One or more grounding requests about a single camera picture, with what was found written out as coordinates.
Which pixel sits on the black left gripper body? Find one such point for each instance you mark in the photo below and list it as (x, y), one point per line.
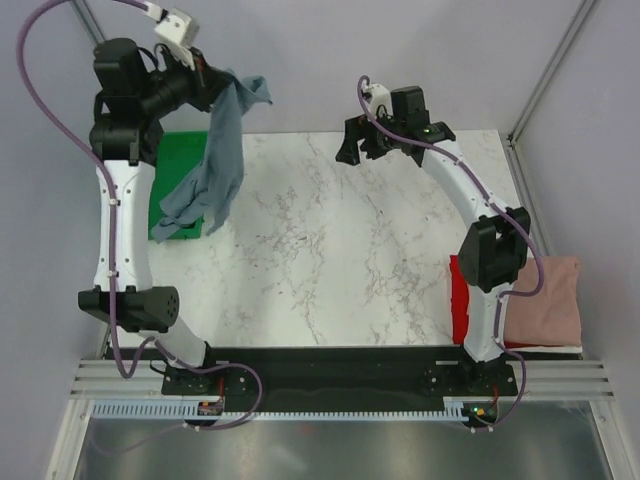
(176, 84)

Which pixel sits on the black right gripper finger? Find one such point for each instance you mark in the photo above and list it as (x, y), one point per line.
(356, 130)
(375, 147)

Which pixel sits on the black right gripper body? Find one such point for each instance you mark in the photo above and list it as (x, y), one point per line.
(396, 128)

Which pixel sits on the blue grey t shirt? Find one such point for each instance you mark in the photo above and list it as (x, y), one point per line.
(213, 184)

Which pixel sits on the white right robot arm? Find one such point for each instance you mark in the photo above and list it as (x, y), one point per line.
(496, 244)

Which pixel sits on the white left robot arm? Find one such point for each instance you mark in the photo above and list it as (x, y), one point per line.
(125, 138)

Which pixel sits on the green plastic bin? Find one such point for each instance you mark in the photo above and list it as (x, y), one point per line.
(178, 154)

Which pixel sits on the red folded t shirt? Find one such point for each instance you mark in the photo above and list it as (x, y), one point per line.
(460, 302)

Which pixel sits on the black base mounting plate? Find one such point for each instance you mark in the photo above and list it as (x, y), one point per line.
(343, 380)

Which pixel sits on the pink folded t shirt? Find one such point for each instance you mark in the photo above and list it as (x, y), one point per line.
(551, 318)

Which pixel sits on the white folded t shirt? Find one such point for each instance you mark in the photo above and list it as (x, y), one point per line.
(571, 350)

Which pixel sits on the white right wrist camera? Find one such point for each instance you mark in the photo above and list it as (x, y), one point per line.
(377, 99)

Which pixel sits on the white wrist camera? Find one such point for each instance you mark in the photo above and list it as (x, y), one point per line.
(175, 29)
(377, 99)

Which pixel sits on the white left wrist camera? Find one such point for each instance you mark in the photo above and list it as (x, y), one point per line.
(175, 29)

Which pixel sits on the aluminium left corner post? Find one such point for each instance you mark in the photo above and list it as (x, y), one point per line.
(88, 20)

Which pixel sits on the aluminium corner post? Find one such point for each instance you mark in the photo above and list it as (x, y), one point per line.
(88, 20)
(562, 50)

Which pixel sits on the aluminium right corner post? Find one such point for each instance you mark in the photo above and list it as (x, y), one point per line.
(562, 50)

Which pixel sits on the aluminium front frame rail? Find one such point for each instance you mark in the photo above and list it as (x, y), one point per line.
(545, 380)

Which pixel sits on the light blue cable duct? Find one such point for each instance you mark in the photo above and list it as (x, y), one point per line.
(216, 409)

